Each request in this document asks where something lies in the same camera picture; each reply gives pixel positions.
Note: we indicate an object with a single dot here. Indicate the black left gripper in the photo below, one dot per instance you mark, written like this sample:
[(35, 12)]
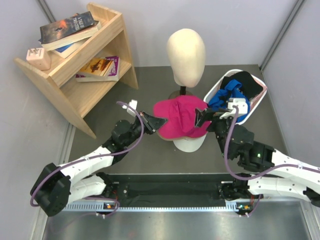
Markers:
[(151, 123)]

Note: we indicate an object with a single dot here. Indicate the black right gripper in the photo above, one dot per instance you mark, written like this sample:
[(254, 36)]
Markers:
[(201, 116)]

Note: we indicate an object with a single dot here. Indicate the pink cap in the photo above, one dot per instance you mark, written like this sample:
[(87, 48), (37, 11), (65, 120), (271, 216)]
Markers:
[(181, 115)]

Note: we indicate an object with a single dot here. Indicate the beige cap with black logo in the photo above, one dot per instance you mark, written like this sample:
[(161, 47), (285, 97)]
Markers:
[(180, 138)]

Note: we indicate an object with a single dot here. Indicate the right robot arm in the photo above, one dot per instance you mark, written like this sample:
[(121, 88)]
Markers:
[(257, 169)]

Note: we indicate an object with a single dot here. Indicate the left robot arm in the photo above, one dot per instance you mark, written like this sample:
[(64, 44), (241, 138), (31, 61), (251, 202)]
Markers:
[(59, 185)]

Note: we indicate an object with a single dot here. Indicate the blue cap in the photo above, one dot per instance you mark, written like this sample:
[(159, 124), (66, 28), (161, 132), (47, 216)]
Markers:
[(218, 98)]

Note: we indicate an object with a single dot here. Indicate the white perforated basket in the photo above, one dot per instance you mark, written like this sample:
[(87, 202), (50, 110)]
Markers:
[(254, 102)]

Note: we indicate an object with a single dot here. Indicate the beige mannequin head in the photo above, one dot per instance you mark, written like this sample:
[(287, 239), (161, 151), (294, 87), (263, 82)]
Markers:
[(187, 54)]

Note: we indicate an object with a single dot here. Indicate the orange purple book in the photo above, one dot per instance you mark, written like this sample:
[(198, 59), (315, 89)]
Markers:
[(105, 69)]

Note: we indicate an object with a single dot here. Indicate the wooden shelf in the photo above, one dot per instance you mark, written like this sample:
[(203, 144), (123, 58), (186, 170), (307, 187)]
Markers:
[(74, 100)]

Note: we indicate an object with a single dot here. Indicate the blue cover book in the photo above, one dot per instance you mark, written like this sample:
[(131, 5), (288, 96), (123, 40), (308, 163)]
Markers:
[(67, 50)]

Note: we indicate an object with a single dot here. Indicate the pink power adapter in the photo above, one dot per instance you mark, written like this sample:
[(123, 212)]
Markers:
[(39, 58)]

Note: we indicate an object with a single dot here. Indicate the dark cover paperback book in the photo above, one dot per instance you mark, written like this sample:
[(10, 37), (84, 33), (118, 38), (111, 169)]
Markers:
[(68, 31)]

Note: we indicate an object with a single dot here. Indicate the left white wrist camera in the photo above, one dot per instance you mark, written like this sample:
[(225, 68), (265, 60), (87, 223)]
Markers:
[(132, 106)]

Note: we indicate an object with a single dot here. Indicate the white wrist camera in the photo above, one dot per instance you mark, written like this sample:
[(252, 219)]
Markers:
[(236, 104), (132, 106)]

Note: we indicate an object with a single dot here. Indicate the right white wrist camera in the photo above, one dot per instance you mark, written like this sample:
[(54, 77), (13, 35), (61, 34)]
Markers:
[(236, 104)]

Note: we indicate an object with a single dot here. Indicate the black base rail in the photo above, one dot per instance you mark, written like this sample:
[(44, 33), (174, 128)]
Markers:
[(174, 190)]

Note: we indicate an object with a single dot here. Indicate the white slotted cable duct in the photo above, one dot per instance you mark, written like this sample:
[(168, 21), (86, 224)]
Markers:
[(109, 206)]

